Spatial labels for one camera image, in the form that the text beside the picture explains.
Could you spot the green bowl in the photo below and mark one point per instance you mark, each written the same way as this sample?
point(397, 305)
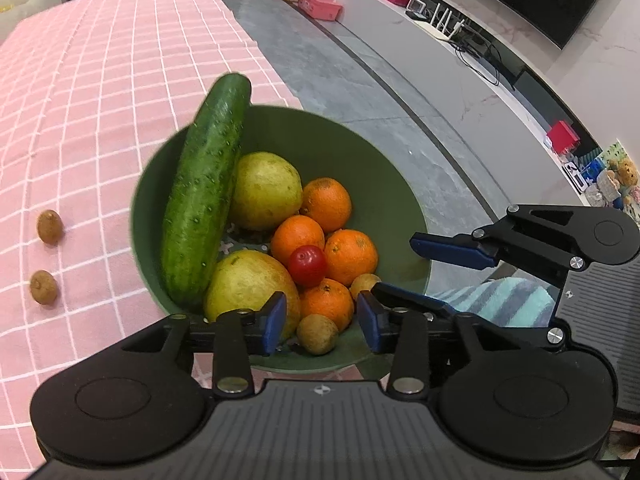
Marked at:
point(390, 200)

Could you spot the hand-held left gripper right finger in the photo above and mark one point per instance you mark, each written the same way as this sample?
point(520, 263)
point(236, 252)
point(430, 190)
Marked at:
point(367, 327)

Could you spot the yellow pear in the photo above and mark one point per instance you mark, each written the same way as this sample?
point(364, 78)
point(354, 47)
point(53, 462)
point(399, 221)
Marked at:
point(245, 287)
point(265, 192)

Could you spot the green cucumber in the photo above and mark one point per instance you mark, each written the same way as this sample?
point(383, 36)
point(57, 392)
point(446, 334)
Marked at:
point(205, 195)

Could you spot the red box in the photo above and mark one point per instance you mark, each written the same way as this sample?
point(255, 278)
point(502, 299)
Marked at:
point(562, 137)

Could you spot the brown longan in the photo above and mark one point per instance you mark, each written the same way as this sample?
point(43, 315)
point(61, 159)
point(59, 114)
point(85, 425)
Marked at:
point(317, 335)
point(364, 285)
point(43, 287)
point(50, 227)

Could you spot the teal grey striped cloth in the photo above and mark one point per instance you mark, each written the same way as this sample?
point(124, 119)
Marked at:
point(500, 300)

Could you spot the brown teddy bear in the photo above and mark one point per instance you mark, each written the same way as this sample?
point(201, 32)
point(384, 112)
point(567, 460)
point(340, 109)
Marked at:
point(625, 177)

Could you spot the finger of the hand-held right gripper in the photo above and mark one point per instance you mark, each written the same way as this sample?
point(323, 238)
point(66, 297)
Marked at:
point(415, 297)
point(450, 247)

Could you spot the beige chair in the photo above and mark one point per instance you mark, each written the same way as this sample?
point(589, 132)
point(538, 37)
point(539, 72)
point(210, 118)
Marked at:
point(27, 7)

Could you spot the orange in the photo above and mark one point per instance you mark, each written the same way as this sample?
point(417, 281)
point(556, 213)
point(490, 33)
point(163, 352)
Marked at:
point(296, 235)
point(352, 257)
point(326, 306)
point(326, 205)

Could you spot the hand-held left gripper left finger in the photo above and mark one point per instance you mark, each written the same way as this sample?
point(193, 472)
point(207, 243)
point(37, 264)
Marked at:
point(274, 325)

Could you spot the white marble tv bench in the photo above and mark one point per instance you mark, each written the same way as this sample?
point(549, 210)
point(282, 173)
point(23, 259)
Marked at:
point(425, 55)

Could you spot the pink box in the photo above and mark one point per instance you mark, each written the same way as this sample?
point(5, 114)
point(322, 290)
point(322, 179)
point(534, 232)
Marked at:
point(321, 2)

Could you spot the red tomato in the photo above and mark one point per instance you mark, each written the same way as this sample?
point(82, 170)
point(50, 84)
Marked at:
point(307, 266)

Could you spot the white router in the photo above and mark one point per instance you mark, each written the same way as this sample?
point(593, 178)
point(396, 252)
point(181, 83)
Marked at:
point(444, 21)

